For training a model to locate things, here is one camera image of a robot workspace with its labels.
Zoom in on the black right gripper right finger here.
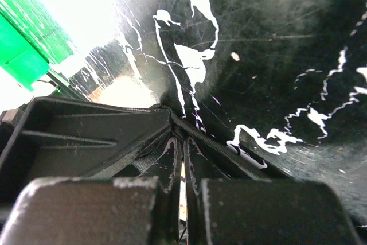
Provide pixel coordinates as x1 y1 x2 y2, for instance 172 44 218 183
188 179 361 244

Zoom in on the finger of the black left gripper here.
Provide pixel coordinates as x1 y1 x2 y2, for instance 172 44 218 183
1 98 172 199

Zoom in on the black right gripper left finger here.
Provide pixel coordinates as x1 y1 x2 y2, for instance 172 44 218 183
1 176 178 244

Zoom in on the green plastic tray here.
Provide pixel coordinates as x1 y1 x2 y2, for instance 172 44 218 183
1 0 74 91

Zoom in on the black marbled table mat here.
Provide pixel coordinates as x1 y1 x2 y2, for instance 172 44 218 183
74 0 366 228

